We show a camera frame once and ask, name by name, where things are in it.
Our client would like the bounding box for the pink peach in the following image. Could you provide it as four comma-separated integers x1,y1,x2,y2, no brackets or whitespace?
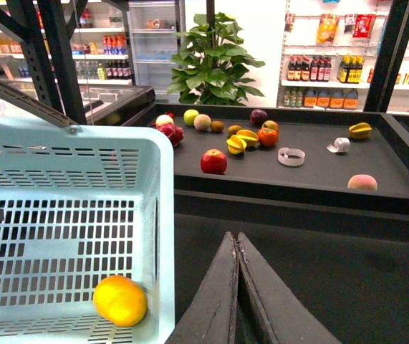
347,174,377,191

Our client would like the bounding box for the black metal rack post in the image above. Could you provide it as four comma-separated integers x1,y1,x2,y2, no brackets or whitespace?
0,1,87,124

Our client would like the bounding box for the pink dragon fruit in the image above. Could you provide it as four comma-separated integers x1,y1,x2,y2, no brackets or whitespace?
157,123,184,147

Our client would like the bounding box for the orange persimmon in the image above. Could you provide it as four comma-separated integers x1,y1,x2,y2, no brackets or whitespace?
257,128,279,147

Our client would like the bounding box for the white round fruit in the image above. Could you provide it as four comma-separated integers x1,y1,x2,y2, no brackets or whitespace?
151,113,174,127

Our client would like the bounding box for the right black pillar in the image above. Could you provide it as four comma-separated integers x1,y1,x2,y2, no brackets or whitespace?
363,0,409,113

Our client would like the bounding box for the yellow starfruit front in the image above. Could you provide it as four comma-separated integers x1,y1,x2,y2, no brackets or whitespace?
226,135,247,155

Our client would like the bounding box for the yellow starfruit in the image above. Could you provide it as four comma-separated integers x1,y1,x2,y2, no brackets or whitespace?
226,135,247,155
236,129,259,147
348,123,372,140

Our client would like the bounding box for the yellow starfruit far right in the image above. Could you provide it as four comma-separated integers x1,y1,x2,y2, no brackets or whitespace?
348,123,372,140

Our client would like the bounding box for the light blue plastic basket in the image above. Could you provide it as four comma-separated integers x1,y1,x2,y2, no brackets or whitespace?
0,82,175,343

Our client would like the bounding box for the black display tray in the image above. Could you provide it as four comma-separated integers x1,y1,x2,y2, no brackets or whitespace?
121,102,409,218

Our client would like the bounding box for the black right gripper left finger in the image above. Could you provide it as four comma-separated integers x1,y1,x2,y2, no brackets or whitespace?
167,231,239,343

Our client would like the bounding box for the red apple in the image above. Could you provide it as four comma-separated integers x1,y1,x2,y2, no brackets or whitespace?
200,149,228,175

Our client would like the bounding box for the brown kiwi left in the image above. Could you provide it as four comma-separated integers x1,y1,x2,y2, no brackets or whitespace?
210,120,225,133

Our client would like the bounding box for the green apple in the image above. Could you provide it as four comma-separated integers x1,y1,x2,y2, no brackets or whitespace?
183,109,200,126

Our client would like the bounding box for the glass door refrigerator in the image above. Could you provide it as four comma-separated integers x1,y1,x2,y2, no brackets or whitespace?
127,1,186,102

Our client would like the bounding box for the red green mango fruit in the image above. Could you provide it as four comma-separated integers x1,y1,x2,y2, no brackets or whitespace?
262,120,280,132

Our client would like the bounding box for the clear tape ring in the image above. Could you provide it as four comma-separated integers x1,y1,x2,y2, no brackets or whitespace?
277,146,307,168

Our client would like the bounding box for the dark purple fruit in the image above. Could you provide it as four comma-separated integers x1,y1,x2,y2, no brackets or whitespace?
250,109,268,125

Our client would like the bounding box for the yellow starfruit behind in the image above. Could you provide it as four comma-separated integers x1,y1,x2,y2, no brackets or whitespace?
236,129,259,147

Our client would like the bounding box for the yellow mango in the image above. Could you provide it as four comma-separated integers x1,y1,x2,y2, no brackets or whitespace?
92,275,148,327

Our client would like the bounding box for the brown kiwi right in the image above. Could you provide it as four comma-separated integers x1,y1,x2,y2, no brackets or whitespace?
227,125,242,136

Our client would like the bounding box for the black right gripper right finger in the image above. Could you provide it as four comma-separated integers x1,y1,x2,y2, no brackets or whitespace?
236,232,339,343

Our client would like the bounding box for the tan round melon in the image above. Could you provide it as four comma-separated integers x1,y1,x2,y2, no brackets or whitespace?
193,114,212,131

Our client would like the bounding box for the brown kiwi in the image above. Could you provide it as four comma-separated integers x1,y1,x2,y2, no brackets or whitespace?
227,125,242,136
210,120,225,133

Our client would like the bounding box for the green potted plant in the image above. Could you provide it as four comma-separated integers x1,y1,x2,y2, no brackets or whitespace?
167,12,265,105

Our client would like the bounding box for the white shelf with bottles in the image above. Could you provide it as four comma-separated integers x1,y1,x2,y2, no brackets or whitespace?
277,11,376,110

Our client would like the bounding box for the white hanging cable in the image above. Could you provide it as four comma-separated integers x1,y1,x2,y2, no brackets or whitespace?
72,0,96,125

